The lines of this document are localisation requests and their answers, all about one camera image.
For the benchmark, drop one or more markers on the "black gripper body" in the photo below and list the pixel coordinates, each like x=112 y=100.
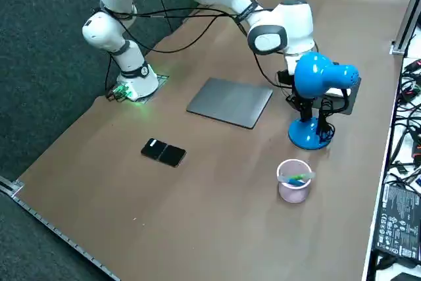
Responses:
x=301 y=103

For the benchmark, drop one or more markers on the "blue desk lamp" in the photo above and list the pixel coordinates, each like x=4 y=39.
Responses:
x=312 y=70

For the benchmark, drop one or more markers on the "silver laptop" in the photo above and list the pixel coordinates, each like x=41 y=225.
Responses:
x=230 y=101

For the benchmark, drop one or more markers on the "black mouse pad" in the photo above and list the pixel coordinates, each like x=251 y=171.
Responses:
x=355 y=96

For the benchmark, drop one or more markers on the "green marker pen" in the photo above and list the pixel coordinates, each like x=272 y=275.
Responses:
x=300 y=175

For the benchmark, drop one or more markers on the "blue pen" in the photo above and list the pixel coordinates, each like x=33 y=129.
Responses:
x=295 y=181

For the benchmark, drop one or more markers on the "pink mesh pen cup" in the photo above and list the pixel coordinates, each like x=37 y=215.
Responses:
x=292 y=193

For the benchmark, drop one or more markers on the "black phone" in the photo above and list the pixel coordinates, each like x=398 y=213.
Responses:
x=163 y=152

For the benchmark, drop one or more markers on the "black power adapter with label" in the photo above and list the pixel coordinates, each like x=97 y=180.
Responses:
x=398 y=221

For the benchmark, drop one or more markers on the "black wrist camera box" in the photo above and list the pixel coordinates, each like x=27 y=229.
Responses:
x=283 y=77

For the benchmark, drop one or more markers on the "aluminium frame post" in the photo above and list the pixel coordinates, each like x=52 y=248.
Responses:
x=406 y=14

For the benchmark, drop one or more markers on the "aluminium table edge rail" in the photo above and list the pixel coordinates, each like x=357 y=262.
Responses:
x=49 y=225

